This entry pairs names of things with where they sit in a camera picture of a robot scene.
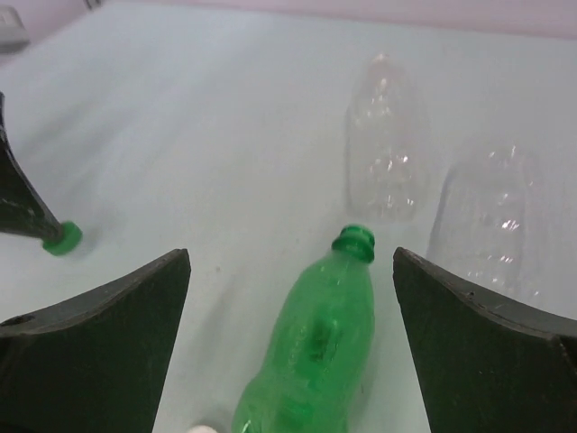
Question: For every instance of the green plastic bottle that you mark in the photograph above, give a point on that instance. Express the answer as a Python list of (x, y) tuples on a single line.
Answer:
[(319, 346)]

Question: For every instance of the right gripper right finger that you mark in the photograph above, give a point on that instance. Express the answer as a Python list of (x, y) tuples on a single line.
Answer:
[(484, 362)]

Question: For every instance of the clear plastic bottle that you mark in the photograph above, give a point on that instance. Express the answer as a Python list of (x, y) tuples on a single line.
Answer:
[(386, 138), (491, 222)]

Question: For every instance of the white bottle cap left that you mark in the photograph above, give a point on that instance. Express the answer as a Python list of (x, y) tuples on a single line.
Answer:
[(201, 428)]

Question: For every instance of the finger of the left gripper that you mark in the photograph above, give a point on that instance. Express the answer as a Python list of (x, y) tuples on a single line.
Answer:
[(23, 212)]

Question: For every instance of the clear plastic bottle far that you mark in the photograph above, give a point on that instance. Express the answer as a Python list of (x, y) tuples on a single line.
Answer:
[(386, 138)]

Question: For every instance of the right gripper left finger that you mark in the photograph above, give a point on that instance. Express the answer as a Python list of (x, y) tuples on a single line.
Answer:
[(96, 362)]

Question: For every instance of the clear plastic bottle near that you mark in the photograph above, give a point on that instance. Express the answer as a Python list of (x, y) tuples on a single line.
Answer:
[(491, 222)]

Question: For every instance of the green bottle cap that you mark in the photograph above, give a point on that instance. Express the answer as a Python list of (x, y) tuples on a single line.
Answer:
[(70, 238)]

